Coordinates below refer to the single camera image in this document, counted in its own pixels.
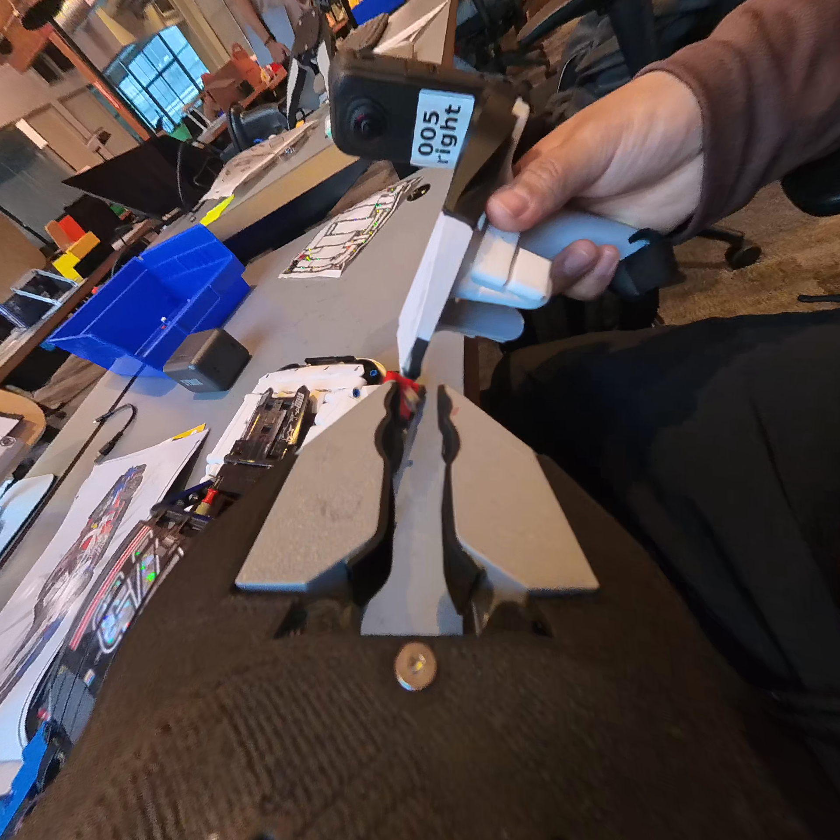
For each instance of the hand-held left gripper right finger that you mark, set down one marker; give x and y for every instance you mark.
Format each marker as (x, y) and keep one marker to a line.
(518, 525)

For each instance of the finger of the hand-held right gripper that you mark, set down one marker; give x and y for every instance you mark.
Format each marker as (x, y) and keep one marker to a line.
(433, 282)

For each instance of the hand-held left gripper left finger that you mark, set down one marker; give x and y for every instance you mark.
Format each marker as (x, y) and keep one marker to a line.
(315, 518)

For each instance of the toy brick race car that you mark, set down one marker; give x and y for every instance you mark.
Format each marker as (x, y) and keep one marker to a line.
(275, 420)

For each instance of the small red brick piece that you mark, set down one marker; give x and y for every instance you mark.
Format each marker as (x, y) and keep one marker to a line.
(407, 388)

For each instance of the person's right forearm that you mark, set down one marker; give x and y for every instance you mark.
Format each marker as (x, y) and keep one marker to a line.
(754, 98)

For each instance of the small black robot arm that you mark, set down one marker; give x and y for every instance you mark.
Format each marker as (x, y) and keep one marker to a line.
(305, 79)

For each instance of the grey neighbouring desk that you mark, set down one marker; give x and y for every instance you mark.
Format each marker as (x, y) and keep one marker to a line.
(289, 177)

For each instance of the person's right hand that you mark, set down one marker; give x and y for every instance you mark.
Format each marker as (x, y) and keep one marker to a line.
(623, 151)

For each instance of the sticker sheet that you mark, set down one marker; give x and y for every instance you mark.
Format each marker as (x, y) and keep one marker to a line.
(348, 229)

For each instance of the printed paper sheet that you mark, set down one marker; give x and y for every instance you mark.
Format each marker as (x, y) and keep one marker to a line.
(262, 157)

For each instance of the yellow leaflet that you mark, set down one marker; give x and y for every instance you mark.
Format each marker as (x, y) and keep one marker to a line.
(190, 432)

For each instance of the black rounded device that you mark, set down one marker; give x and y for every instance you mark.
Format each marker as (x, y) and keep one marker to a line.
(207, 361)

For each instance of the yellow paper sheet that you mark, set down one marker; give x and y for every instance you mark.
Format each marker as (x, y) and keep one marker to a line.
(216, 210)

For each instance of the black monitor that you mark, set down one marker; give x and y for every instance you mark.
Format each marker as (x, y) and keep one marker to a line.
(138, 177)

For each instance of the race car instruction booklet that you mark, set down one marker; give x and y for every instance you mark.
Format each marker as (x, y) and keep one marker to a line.
(52, 558)

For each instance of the blue plastic bin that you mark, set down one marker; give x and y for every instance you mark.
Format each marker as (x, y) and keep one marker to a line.
(151, 295)

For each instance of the yellow plastic bin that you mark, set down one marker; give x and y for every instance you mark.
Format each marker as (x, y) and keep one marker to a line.
(69, 259)

